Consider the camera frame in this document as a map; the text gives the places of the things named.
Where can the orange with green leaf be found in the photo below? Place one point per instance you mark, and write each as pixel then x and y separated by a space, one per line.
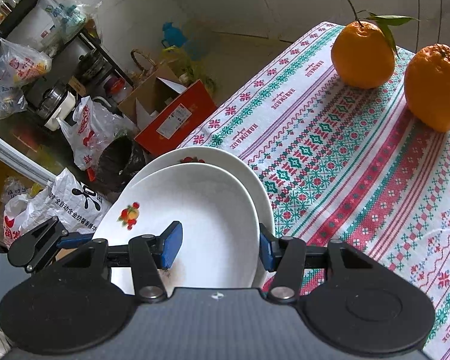
pixel 360 56

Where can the patterned tablecloth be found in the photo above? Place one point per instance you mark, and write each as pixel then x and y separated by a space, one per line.
pixel 360 180

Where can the plastic bag with red print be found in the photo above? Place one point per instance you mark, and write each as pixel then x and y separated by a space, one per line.
pixel 22 63

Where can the yellow-green bag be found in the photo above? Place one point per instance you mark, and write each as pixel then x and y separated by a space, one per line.
pixel 187 63

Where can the black metal shelf rack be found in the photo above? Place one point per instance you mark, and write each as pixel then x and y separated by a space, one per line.
pixel 105 57

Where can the bag with red chicken print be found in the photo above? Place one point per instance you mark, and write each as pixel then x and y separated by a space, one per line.
pixel 17 221

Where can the black cooking pot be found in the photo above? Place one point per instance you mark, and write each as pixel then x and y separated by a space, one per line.
pixel 92 67

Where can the jar with red lid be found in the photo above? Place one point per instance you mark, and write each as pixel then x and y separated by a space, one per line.
pixel 114 84

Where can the brown cardboard box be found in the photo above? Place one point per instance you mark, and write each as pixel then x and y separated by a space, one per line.
pixel 142 97

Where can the red cardboard box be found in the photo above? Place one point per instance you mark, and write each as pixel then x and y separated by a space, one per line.
pixel 176 120

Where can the clear plastic bag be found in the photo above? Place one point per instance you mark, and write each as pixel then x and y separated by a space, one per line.
pixel 65 11

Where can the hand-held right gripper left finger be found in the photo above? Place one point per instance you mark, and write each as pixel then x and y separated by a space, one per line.
pixel 171 245

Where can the wicker basket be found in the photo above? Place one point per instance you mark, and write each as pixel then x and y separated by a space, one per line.
pixel 142 62

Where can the white plate with fruit print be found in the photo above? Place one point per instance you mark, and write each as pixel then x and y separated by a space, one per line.
pixel 210 213
pixel 217 157

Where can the black trash bin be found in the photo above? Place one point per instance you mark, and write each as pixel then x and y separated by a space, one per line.
pixel 120 165

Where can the red and white plastic bag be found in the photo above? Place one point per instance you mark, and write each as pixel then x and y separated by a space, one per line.
pixel 84 127

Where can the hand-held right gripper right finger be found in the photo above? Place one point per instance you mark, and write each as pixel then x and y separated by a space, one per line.
pixel 267 251

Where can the white printed woven bag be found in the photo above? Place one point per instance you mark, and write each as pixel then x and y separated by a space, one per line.
pixel 75 202

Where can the orange without leaf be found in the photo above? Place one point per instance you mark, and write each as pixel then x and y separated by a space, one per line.
pixel 435 86

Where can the glass blender jar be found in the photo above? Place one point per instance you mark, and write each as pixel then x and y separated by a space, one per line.
pixel 56 101

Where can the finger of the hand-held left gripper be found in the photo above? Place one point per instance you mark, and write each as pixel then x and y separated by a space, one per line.
pixel 41 243

